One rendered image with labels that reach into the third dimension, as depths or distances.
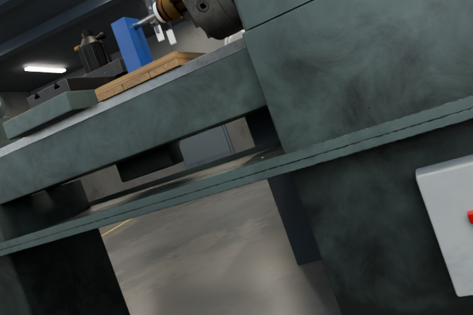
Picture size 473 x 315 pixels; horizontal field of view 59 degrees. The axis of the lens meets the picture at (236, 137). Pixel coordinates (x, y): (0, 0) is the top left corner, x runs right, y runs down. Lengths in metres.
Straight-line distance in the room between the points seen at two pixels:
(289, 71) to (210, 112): 0.26
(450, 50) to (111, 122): 0.92
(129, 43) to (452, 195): 1.02
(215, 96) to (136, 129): 0.28
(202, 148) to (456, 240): 9.40
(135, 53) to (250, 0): 0.51
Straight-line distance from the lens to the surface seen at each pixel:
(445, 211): 0.93
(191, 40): 10.28
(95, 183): 11.79
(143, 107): 1.24
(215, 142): 10.06
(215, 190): 1.02
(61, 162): 1.48
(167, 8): 1.35
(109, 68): 1.56
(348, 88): 0.97
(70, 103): 1.33
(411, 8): 0.97
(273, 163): 0.95
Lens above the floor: 0.65
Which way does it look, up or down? 1 degrees down
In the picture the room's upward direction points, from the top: 20 degrees counter-clockwise
